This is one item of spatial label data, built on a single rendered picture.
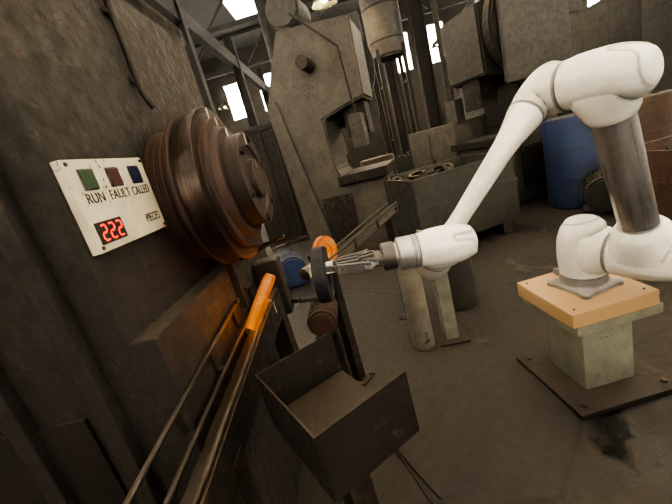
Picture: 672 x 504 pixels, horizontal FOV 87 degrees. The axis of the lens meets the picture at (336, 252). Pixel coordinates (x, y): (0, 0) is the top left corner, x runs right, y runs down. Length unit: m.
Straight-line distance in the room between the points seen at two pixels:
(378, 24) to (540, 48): 5.98
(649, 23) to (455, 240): 4.79
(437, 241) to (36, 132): 0.85
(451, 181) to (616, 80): 2.28
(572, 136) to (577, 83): 2.96
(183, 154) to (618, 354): 1.65
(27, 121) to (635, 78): 1.23
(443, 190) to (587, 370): 1.98
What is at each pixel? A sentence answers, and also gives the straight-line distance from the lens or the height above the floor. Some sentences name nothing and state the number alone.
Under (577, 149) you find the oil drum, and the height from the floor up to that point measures 0.58.
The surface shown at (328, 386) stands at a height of 0.61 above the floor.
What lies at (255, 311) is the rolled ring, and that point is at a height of 0.75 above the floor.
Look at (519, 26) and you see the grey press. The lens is 4.36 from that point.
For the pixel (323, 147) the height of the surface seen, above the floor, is 1.21.
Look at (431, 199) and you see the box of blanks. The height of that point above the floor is 0.54.
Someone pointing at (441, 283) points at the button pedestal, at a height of 0.34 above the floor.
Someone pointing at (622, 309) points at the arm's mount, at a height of 0.37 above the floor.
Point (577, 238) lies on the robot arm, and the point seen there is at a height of 0.63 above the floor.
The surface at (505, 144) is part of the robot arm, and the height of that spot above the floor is 1.03.
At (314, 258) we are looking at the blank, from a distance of 0.90.
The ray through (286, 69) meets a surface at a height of 2.01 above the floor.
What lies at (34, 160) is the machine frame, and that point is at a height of 1.25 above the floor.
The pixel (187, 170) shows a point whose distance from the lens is 0.97.
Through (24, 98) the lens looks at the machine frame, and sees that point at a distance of 0.86.
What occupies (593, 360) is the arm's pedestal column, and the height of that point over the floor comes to 0.15.
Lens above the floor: 1.13
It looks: 15 degrees down
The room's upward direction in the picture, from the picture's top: 15 degrees counter-clockwise
